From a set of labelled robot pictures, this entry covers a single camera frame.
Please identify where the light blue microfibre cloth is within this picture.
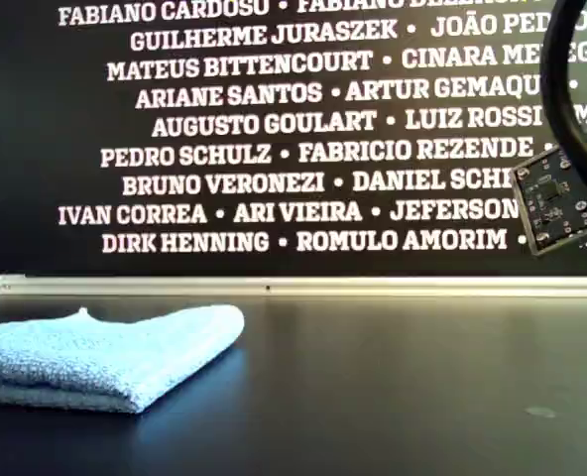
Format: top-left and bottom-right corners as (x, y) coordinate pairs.
(0, 302), (247, 414)

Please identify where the aluminium table frame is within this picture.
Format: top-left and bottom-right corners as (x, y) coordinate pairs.
(0, 274), (587, 301)

